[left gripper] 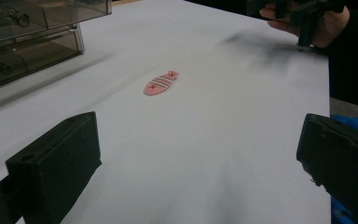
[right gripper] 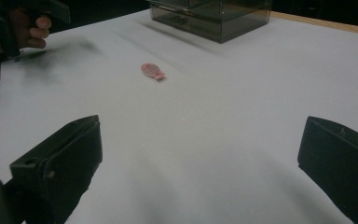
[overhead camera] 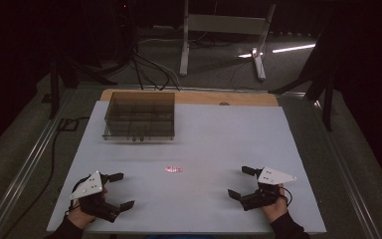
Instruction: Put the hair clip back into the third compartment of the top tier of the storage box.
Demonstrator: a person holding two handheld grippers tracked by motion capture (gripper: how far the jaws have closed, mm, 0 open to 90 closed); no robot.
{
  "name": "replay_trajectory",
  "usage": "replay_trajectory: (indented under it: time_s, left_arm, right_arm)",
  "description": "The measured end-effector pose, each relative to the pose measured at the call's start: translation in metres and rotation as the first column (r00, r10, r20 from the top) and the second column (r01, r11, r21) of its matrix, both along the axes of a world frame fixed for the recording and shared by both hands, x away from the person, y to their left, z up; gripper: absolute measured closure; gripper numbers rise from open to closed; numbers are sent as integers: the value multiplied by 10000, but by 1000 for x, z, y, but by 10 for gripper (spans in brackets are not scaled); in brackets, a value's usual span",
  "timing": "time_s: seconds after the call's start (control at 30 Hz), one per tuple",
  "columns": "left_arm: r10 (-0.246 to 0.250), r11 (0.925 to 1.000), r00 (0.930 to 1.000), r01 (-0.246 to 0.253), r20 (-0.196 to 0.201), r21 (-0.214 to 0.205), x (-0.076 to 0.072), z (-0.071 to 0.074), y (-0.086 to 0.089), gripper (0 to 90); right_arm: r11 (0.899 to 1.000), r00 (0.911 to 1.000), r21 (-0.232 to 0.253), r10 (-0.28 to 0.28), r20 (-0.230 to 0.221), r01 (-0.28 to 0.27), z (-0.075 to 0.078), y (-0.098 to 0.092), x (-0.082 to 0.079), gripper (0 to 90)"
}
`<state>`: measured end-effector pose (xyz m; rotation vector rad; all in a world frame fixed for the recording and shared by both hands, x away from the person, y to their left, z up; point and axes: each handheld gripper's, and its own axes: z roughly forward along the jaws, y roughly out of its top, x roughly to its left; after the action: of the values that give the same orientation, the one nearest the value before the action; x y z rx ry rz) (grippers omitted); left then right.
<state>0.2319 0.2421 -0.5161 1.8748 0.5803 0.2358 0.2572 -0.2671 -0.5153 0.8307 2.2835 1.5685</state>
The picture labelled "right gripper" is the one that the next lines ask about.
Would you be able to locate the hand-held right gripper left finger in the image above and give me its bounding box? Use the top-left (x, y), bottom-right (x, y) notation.
top-left (9, 114), bottom-right (103, 224)

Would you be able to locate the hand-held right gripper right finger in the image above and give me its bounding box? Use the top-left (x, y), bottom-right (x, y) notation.
top-left (296, 116), bottom-right (358, 224)

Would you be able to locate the small pink hair clip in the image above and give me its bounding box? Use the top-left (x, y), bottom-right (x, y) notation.
top-left (140, 63), bottom-right (167, 81)

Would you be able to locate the clear smoky drawer box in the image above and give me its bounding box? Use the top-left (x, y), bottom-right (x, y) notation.
top-left (146, 0), bottom-right (273, 44)

